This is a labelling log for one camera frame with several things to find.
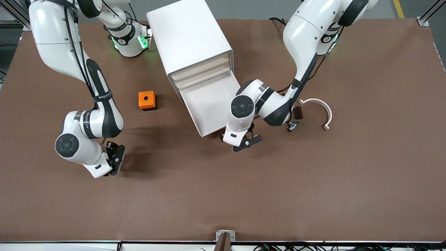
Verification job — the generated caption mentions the white drawer cabinet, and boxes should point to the white drawer cabinet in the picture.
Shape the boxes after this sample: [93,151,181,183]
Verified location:
[146,0,234,105]

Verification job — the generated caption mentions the brown table mat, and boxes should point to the brown table mat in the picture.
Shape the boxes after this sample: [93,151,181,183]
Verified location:
[0,17,446,243]

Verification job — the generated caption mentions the white edge board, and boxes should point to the white edge board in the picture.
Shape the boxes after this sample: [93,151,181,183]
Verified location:
[0,243,121,251]

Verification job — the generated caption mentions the orange button enclosure box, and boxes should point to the orange button enclosure box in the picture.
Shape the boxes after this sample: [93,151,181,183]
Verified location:
[138,91,157,111]

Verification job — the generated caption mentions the white curved plastic bracket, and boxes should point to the white curved plastic bracket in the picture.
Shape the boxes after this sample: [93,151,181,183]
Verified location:
[299,98,333,131]

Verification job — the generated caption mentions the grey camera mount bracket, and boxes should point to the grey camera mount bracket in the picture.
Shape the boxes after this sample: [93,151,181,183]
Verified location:
[213,230,236,251]

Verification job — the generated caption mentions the aluminium frame profile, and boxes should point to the aluminium frame profile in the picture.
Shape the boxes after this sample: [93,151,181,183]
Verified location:
[0,0,33,30]
[417,0,446,27]

